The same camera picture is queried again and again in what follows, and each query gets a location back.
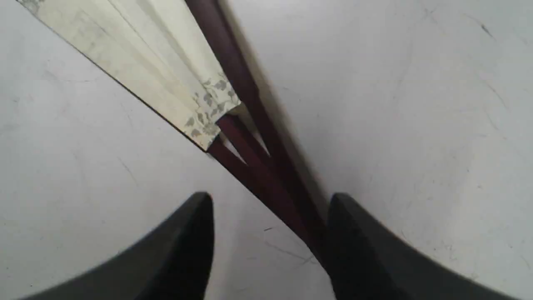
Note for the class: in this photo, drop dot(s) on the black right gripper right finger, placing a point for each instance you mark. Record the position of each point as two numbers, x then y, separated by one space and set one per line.
366 261

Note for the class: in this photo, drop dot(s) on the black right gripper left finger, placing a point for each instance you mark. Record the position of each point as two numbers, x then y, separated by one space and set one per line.
172 262

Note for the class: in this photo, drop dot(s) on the paper folding fan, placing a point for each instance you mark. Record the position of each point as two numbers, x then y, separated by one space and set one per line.
181 59

